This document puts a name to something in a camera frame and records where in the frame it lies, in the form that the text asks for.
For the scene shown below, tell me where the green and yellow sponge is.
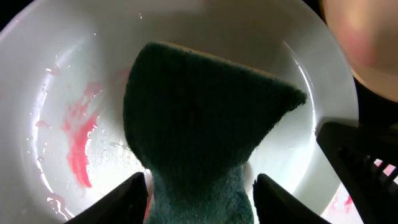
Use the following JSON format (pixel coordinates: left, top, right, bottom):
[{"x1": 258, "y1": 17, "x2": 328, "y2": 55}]
[{"x1": 123, "y1": 42, "x2": 307, "y2": 224}]

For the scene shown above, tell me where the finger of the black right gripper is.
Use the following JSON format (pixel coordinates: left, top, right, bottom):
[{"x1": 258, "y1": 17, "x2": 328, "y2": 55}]
[{"x1": 317, "y1": 122, "x2": 397, "y2": 224}]

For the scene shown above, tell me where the black round tray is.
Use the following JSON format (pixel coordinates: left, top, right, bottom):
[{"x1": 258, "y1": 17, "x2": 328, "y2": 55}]
[{"x1": 306, "y1": 0, "x2": 397, "y2": 128}]

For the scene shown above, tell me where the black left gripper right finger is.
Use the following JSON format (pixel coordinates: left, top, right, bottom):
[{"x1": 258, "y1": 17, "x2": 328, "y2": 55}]
[{"x1": 253, "y1": 174, "x2": 329, "y2": 224}]

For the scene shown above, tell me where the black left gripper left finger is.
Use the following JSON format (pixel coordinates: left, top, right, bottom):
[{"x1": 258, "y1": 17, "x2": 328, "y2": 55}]
[{"x1": 65, "y1": 172, "x2": 148, "y2": 224}]

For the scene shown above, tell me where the yellow plate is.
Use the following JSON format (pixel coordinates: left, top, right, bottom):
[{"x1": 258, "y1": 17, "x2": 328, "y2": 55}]
[{"x1": 320, "y1": 0, "x2": 397, "y2": 102}]

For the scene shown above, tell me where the light green plate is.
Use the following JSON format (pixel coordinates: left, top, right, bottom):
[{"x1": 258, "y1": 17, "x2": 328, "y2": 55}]
[
  {"x1": 1, "y1": 0, "x2": 358, "y2": 223},
  {"x1": 321, "y1": 184, "x2": 363, "y2": 224}
]

